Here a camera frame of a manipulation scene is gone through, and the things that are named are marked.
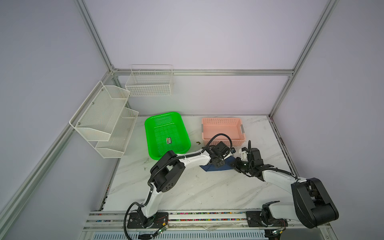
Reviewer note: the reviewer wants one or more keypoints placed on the white mesh upper shelf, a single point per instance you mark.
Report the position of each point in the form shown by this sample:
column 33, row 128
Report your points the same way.
column 97, row 121

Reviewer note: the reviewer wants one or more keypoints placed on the dark blue paper napkin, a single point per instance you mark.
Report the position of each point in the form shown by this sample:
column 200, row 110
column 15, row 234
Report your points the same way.
column 227, row 166

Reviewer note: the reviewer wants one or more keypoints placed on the aluminium mounting rail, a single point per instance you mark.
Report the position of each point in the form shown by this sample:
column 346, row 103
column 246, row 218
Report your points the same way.
column 209, row 220

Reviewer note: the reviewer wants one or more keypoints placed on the green plastic basket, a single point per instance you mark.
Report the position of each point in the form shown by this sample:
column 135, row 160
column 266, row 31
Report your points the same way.
column 159, row 128

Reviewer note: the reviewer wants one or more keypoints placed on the white mesh lower shelf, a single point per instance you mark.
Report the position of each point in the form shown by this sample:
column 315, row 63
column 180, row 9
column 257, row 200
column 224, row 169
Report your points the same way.
column 118, row 142

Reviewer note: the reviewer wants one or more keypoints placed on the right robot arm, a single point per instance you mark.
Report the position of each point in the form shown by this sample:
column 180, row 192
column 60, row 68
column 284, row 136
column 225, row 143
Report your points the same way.
column 312, row 206

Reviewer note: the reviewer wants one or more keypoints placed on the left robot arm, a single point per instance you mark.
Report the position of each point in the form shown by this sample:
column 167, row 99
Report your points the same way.
column 168, row 170

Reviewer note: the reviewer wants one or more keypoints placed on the pink plastic basket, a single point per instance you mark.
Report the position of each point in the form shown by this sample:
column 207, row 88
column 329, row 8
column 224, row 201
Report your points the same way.
column 232, row 127

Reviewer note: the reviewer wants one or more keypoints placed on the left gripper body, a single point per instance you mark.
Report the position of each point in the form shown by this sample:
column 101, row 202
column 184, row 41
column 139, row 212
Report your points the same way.
column 220, row 163

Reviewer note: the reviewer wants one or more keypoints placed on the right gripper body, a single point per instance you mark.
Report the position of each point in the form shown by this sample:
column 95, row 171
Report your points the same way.
column 243, row 166

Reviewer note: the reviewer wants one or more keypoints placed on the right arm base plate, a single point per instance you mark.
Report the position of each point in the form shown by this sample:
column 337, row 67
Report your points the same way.
column 255, row 219

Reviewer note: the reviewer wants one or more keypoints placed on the white wire wall basket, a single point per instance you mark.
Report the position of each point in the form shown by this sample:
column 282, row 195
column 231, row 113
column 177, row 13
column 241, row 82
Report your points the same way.
column 150, row 80

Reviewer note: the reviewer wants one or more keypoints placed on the white mesh shelf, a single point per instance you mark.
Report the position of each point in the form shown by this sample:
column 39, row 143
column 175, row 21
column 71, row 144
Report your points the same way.
column 97, row 121
column 118, row 142

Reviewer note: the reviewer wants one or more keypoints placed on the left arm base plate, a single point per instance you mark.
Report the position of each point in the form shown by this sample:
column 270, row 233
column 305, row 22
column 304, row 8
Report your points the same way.
column 139, row 221

